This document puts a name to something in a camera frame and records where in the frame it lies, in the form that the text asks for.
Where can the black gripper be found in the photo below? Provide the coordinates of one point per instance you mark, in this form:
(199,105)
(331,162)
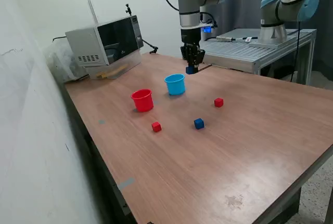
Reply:
(191,37)

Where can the blue cube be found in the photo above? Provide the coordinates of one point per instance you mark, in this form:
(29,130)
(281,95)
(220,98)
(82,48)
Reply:
(199,124)
(190,70)

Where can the red cube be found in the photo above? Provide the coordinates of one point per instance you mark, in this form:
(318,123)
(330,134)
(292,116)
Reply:
(218,103)
(156,127)

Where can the silver UR5e robot arm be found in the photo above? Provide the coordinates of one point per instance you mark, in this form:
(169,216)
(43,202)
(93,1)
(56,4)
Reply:
(190,0)

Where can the dark narrow strip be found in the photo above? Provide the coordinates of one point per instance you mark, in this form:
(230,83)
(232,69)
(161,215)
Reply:
(204,67)

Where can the blue cup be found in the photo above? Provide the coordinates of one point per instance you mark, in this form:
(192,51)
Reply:
(175,87)

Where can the aluminium profile table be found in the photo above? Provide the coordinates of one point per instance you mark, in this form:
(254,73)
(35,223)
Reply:
(234,52)

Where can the small square tape marker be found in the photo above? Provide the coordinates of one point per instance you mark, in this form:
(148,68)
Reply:
(156,102)
(101,121)

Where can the aluminium robot mounting plate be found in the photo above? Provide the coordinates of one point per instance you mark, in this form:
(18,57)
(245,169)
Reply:
(256,44)

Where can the dark grey curtain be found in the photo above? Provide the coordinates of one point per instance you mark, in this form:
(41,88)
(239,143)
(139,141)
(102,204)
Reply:
(242,13)

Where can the red cup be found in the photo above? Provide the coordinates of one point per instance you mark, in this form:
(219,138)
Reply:
(142,103)

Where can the silver microwave oven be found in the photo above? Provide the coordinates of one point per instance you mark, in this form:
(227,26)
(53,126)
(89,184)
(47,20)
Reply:
(86,42)

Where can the thin white rod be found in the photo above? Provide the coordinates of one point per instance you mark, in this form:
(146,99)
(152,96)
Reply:
(93,12)

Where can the long grey tape strip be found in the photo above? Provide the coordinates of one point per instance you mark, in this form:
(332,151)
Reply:
(126,183)

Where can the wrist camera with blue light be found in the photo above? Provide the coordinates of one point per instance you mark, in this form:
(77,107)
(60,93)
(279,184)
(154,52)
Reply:
(207,29)

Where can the small black camera mount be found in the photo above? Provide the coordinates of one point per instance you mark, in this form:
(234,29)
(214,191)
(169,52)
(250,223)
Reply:
(128,9)

